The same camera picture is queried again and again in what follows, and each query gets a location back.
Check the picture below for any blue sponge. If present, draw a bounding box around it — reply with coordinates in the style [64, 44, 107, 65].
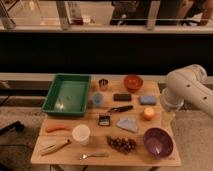
[139, 95, 157, 105]

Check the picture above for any metal fork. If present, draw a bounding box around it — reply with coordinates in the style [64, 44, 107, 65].
[79, 153, 109, 160]

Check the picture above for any black handled tool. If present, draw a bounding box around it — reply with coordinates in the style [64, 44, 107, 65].
[107, 105, 133, 113]

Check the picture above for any orange round fruit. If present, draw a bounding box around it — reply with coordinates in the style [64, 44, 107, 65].
[143, 107, 155, 121]

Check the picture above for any small metal cup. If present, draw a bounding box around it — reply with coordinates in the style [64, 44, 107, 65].
[99, 79, 109, 91]

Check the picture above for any green plastic tray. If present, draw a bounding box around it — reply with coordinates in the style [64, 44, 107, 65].
[42, 74, 91, 117]

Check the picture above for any orange carrot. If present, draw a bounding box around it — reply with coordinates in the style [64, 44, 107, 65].
[45, 125, 70, 133]

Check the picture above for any purple bowl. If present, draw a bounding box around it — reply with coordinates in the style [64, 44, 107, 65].
[143, 127, 174, 159]

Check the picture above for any small black box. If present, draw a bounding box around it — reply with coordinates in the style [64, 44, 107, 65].
[98, 115, 110, 126]

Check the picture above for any blue plastic cup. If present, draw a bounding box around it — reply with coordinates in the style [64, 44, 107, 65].
[92, 92, 104, 107]

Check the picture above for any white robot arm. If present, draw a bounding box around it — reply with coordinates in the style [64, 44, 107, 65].
[160, 64, 213, 118]

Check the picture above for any orange red bowl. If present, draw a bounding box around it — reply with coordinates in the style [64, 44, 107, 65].
[124, 75, 143, 93]

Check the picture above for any black rectangular block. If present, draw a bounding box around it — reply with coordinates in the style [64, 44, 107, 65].
[113, 94, 131, 101]

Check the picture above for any light blue cloth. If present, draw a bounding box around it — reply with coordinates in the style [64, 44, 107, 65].
[116, 117, 138, 133]

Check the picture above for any bunch of dark grapes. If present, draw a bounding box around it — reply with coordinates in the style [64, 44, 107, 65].
[106, 136, 137, 154]

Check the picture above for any white paper cup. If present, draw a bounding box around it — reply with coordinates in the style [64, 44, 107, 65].
[72, 124, 91, 145]

